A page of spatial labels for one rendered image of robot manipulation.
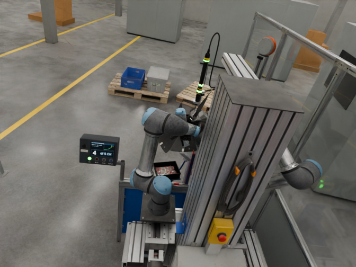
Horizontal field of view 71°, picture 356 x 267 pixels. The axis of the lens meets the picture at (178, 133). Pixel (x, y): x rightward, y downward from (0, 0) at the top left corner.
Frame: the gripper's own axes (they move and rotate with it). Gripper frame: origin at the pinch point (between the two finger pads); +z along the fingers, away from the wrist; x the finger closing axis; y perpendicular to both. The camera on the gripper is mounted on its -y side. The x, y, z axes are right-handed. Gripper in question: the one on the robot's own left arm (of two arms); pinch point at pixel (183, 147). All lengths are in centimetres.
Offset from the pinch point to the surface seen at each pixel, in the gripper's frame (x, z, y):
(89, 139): -17, -32, -63
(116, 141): -17, -26, -46
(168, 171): 1.0, 26.1, -16.1
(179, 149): 0.1, 1.4, -3.4
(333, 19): 856, 155, 612
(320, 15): 1109, 196, 697
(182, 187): -16.7, 29.1, -5.1
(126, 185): -17, 19, -49
